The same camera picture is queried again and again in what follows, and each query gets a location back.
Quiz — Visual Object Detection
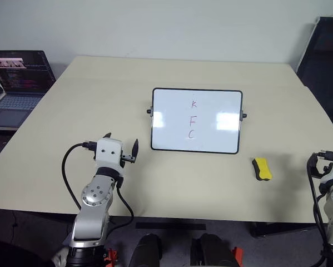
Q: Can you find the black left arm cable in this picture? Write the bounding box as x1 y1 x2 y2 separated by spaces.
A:
61 141 135 231

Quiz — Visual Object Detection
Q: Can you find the red plastic part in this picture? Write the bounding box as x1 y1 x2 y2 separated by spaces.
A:
232 245 244 265
103 248 119 265

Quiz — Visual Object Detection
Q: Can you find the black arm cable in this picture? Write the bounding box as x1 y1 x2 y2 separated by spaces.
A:
306 151 333 267
61 141 135 231

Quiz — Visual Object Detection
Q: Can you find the black strip under table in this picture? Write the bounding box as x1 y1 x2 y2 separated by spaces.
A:
135 222 207 231

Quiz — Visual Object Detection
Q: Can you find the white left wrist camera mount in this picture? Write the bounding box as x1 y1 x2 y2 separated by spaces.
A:
95 137 125 172

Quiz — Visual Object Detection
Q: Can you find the open grey laptop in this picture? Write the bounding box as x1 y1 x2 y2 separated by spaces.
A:
0 50 57 129

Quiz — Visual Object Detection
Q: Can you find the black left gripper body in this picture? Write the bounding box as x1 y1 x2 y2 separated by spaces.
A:
119 149 137 169

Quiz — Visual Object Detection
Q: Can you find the black framed whiteboard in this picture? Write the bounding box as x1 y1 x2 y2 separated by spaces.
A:
146 87 248 155

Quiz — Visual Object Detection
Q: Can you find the thin black floor cable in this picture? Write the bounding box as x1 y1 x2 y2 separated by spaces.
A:
11 210 19 238

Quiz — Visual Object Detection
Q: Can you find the black framed panel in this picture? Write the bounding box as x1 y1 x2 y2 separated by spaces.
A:
296 16 333 123

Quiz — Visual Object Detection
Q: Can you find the dark rounded shape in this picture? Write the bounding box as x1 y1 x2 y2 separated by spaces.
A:
128 233 163 267
190 233 238 267

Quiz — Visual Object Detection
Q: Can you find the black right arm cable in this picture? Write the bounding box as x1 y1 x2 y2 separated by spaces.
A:
306 151 333 267

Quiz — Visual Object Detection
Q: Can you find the yellow and black eraser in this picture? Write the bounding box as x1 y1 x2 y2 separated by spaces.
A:
251 157 274 182

